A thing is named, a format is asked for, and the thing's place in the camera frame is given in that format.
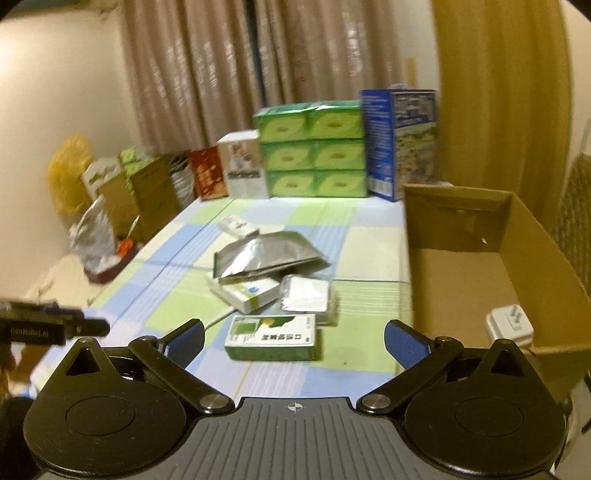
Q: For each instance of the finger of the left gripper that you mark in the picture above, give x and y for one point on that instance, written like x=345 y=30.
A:
x=88 y=327

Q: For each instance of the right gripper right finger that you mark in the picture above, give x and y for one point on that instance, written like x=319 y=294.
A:
x=424 y=361

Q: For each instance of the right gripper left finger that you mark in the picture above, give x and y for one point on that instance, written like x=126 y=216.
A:
x=166 y=359

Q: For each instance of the green white medicine box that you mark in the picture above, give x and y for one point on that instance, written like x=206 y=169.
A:
x=272 y=338

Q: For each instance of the white adapter block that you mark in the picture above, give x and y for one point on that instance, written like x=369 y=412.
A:
x=511 y=323

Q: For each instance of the white mecobalamin tablet box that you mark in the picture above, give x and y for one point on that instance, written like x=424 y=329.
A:
x=245 y=296

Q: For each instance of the clear bag white pad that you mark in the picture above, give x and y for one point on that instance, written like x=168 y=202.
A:
x=307 y=295

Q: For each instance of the silver foil pouch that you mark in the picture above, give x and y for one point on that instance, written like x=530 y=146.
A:
x=265 y=254

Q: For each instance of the white ointment box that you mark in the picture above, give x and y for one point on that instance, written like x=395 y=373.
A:
x=237 y=228

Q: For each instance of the crumpled plastic bag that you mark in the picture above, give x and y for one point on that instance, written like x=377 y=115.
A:
x=92 y=238

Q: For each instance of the brown cardboard box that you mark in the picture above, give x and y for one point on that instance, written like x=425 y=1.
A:
x=473 y=250

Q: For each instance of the brown cardboard carton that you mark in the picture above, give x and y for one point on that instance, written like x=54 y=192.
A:
x=151 y=200

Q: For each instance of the yellow plastic bag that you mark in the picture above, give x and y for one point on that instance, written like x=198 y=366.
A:
x=67 y=189

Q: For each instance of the quilted chair cushion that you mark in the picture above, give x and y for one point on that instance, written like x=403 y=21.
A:
x=571 y=231

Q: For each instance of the white appliance box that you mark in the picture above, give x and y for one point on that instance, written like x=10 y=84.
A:
x=243 y=168

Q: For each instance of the blue milk carton box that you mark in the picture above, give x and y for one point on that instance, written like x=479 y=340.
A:
x=400 y=138

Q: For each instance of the green tissue pack stack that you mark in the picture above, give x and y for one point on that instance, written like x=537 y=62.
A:
x=314 y=149

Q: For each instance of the beige window curtain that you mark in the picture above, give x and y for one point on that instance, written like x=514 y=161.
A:
x=198 y=70

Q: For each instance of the mustard yellow curtain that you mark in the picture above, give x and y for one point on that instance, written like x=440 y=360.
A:
x=505 y=112

